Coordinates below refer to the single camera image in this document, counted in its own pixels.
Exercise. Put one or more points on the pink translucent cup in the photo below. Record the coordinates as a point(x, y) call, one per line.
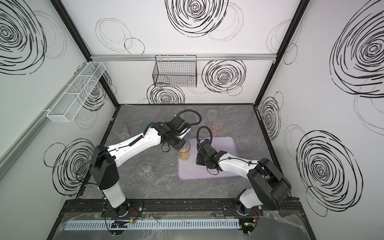
point(215, 129)

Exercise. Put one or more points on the black wire basket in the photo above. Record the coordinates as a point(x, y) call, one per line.
point(176, 73)

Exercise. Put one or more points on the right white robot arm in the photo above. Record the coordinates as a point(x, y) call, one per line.
point(269, 186)

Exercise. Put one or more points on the clear glass tumbler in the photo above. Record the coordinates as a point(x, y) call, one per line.
point(212, 115)

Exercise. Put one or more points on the aluminium wall rail left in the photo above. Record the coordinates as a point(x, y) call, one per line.
point(16, 150)

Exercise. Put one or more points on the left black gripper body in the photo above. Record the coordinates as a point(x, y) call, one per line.
point(178, 143)

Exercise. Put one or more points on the white slotted cable duct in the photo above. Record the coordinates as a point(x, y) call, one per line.
point(115, 225)

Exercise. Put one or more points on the clear glass lying front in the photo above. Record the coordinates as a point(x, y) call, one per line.
point(145, 171)

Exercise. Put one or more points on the clear glass far left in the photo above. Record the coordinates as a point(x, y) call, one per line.
point(122, 132)

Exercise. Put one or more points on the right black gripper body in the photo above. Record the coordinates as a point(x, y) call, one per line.
point(202, 157)

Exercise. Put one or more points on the amber translucent cup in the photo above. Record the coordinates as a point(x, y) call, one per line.
point(184, 152)

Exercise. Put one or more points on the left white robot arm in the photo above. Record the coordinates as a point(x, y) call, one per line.
point(106, 160)

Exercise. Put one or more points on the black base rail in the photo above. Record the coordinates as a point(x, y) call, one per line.
point(139, 207)

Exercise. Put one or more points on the lilac plastic tray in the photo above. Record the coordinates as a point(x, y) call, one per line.
point(194, 169)

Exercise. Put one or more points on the white mesh wall shelf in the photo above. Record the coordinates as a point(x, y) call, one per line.
point(84, 91)

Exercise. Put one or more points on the aluminium wall rail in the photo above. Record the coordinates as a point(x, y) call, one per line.
point(183, 57)
point(16, 150)

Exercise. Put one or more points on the aluminium wall rail back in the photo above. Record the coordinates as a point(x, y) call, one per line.
point(183, 57)

